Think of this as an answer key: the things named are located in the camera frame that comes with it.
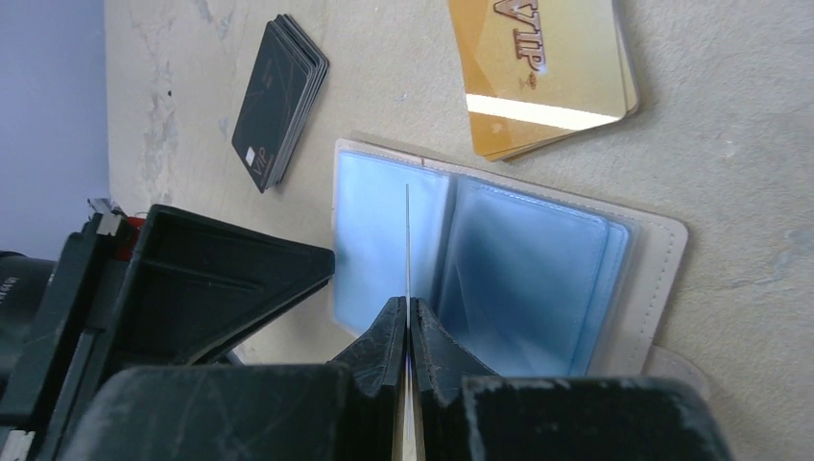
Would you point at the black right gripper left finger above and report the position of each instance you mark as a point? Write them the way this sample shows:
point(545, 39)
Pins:
point(348, 408)

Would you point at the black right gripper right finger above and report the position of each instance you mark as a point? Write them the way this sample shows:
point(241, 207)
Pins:
point(466, 411)

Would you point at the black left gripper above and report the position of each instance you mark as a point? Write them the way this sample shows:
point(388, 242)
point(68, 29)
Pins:
point(195, 289)

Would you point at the silver credit card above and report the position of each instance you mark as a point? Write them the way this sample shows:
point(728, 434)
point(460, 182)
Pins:
point(409, 451)

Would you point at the tan leather card holder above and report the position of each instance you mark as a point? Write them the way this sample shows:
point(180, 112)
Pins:
point(531, 280)

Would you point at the gold credit card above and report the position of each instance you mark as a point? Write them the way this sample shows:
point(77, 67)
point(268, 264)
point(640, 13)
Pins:
point(538, 71)

